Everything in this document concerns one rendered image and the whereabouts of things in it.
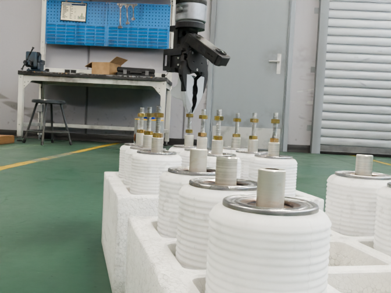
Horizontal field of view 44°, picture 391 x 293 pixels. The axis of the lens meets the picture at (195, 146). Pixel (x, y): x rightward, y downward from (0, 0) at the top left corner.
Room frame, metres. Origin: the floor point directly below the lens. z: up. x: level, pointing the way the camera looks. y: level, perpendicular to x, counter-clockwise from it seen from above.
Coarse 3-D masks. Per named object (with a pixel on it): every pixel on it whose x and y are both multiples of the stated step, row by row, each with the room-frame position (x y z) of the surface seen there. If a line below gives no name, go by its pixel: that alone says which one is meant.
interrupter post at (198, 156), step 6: (192, 150) 0.61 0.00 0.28; (198, 150) 0.60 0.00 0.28; (204, 150) 0.61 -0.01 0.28; (192, 156) 0.61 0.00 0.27; (198, 156) 0.60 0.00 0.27; (204, 156) 0.61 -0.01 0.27; (192, 162) 0.61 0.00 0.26; (198, 162) 0.60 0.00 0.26; (204, 162) 0.61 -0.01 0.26; (192, 168) 0.61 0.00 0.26; (198, 168) 0.60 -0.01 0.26; (204, 168) 0.61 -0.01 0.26
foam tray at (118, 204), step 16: (112, 176) 1.11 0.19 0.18; (112, 192) 0.93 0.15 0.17; (128, 192) 0.88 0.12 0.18; (112, 208) 0.92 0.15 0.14; (128, 208) 0.83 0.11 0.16; (144, 208) 0.84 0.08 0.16; (320, 208) 0.92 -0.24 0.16; (112, 224) 0.90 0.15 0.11; (112, 240) 0.89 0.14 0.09; (112, 256) 0.87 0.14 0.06; (112, 272) 0.86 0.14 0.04; (112, 288) 0.85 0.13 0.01
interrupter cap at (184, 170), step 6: (168, 168) 0.61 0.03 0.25; (174, 168) 0.63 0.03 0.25; (180, 168) 0.63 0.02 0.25; (186, 168) 0.63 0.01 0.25; (210, 168) 0.64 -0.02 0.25; (186, 174) 0.58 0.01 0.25; (192, 174) 0.58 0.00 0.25; (198, 174) 0.58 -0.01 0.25; (204, 174) 0.58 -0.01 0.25; (210, 174) 0.58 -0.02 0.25
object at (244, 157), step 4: (236, 152) 1.08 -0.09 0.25; (240, 156) 1.05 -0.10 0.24; (244, 156) 1.05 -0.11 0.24; (248, 156) 1.05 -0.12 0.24; (252, 156) 1.04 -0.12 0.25; (244, 160) 1.05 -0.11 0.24; (248, 160) 1.04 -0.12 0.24; (244, 164) 1.05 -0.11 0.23; (248, 164) 1.04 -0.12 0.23; (244, 168) 1.05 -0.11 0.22; (248, 168) 1.04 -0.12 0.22; (240, 172) 1.05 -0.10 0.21; (244, 172) 1.05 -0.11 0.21; (240, 176) 1.05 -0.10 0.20; (244, 176) 1.05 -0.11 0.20
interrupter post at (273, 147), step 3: (270, 144) 0.97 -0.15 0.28; (273, 144) 0.96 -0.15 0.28; (276, 144) 0.97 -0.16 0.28; (279, 144) 0.97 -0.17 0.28; (270, 147) 0.97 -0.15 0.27; (273, 147) 0.96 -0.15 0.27; (276, 147) 0.97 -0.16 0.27; (270, 150) 0.97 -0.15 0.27; (273, 150) 0.96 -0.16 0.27; (276, 150) 0.97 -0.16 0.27; (270, 153) 0.97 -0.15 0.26; (273, 153) 0.96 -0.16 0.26; (276, 153) 0.97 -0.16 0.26
